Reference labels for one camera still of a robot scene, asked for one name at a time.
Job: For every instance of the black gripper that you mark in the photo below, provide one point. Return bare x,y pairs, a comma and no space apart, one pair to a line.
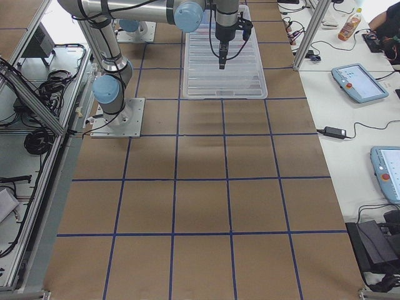
223,33

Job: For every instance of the orange drink bottle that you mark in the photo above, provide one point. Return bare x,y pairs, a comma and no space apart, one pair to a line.
350,25

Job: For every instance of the blue teach pendant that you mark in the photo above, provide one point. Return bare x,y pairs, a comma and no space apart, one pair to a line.
385,161
358,83

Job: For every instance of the black power adapter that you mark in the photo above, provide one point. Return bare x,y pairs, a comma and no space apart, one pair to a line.
334,132

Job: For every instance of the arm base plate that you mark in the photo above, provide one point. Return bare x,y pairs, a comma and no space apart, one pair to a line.
123,37
126,125

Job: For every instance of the aluminium frame post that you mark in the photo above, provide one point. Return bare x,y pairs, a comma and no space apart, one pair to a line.
311,30

